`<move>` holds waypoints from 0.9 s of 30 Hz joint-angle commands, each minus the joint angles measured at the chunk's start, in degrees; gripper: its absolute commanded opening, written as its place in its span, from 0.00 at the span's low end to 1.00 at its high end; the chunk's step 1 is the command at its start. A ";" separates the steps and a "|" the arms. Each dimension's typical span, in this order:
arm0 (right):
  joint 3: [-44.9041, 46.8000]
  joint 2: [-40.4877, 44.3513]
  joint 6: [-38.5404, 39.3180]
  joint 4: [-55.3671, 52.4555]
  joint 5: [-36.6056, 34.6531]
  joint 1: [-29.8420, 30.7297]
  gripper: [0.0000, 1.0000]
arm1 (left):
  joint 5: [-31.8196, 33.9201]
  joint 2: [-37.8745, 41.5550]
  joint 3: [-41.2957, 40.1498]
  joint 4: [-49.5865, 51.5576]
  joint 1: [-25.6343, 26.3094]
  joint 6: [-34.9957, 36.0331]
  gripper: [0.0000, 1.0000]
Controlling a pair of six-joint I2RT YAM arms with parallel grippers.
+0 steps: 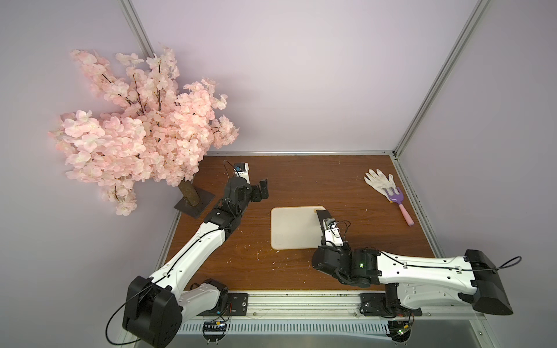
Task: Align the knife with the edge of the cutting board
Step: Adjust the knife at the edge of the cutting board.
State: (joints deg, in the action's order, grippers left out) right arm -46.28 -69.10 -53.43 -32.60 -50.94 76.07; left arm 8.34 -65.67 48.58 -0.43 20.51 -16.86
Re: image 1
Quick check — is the white cutting board orange rim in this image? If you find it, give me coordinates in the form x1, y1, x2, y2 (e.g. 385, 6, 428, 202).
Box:
270, 206, 325, 250

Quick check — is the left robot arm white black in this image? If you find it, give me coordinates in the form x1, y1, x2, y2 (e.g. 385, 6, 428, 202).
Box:
118, 174, 269, 347

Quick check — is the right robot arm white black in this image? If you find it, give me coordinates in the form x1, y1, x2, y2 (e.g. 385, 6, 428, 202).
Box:
312, 244, 513, 318

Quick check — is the right controller board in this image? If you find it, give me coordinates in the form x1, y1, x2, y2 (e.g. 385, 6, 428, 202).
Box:
387, 321, 411, 343

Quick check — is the controller board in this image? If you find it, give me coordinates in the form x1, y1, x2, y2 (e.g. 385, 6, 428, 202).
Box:
387, 321, 411, 343
202, 320, 228, 345

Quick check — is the left controller board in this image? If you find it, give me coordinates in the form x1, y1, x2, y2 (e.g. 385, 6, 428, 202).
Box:
202, 320, 228, 345

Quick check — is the purple pink toy rake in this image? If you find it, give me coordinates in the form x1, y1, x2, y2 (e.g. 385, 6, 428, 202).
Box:
384, 187, 415, 226

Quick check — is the white work glove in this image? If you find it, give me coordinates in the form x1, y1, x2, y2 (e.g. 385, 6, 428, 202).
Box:
364, 169, 399, 197

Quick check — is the pink cherry blossom tree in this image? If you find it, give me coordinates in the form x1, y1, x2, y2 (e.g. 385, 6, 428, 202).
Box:
51, 48, 239, 216

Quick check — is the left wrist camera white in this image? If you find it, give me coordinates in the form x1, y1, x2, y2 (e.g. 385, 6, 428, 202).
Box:
234, 162, 250, 184

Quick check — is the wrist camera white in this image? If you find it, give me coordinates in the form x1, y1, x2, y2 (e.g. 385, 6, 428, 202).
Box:
323, 218, 345, 247
234, 162, 250, 184

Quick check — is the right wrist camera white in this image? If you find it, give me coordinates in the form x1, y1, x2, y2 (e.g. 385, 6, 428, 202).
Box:
323, 218, 345, 247

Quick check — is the dark metal tree base plate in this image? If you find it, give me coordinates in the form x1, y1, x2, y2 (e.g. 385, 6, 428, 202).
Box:
174, 186, 216, 218

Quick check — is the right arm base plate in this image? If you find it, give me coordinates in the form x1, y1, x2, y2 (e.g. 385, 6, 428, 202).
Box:
359, 293, 423, 319

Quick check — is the aluminium mounting rail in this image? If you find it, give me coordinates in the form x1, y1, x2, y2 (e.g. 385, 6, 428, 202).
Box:
194, 290, 487, 321

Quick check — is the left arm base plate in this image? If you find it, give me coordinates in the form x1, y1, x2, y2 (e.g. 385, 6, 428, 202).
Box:
199, 292, 249, 317

